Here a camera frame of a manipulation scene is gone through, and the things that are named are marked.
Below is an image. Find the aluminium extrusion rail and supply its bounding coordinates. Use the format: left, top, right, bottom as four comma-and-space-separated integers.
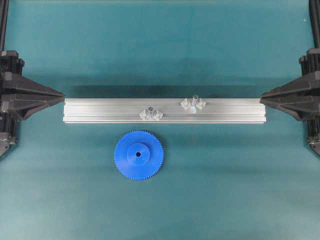
63, 98, 267, 124

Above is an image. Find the large blue plastic gear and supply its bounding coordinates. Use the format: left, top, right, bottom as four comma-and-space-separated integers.
113, 130, 165, 181

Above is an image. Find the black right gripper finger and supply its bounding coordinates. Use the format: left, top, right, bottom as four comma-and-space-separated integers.
260, 97, 318, 122
260, 74, 317, 99

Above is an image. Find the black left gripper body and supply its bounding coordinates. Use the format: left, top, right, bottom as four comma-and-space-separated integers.
0, 50, 25, 158

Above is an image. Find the steel shaft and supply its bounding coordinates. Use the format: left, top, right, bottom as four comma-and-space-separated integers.
191, 95, 199, 114
146, 106, 154, 119

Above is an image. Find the left steel shaft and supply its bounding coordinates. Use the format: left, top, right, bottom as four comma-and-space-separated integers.
146, 106, 154, 119

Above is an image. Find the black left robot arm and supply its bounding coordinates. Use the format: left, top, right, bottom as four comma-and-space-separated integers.
0, 0, 65, 157

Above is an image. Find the right steel shaft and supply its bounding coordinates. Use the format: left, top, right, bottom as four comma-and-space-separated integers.
191, 95, 199, 114

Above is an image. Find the clear bracket of shaft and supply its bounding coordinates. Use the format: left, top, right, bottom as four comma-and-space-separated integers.
152, 109, 163, 121
139, 109, 151, 121
180, 98, 192, 110
196, 98, 207, 110

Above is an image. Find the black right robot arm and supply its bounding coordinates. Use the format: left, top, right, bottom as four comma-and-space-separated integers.
260, 0, 320, 155

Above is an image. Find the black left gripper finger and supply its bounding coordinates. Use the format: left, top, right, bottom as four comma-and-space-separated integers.
4, 96, 65, 120
9, 73, 65, 98

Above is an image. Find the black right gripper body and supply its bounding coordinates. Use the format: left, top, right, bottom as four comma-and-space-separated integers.
299, 48, 320, 152

